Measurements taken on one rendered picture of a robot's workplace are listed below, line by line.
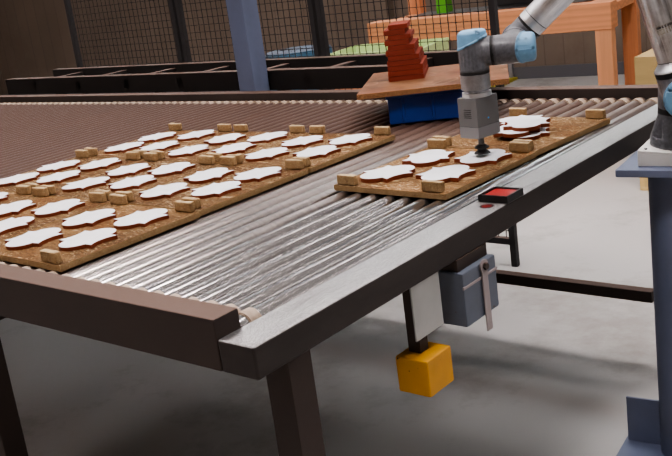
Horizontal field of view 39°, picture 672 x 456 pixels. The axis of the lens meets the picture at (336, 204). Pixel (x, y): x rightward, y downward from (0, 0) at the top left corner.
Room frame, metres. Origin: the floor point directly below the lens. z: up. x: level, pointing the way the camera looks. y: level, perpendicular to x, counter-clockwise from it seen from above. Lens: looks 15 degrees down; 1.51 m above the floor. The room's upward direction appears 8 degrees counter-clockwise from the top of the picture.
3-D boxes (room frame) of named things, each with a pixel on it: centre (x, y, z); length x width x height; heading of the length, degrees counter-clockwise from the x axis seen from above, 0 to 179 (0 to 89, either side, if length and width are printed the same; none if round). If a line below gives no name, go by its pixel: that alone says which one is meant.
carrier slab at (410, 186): (2.40, -0.27, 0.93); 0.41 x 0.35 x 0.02; 137
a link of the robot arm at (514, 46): (2.41, -0.50, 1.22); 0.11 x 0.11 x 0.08; 74
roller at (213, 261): (2.49, -0.20, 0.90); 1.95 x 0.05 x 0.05; 139
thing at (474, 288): (1.95, -0.25, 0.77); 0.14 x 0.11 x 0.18; 139
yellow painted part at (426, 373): (1.81, -0.14, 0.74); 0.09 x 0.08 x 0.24; 139
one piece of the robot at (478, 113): (2.43, -0.39, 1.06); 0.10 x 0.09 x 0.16; 39
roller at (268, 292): (2.32, -0.39, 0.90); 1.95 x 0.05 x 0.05; 139
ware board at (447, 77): (3.35, -0.41, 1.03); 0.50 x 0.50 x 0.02; 79
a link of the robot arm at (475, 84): (2.42, -0.40, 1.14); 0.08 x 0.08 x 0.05
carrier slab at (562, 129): (2.71, -0.56, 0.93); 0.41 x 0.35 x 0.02; 135
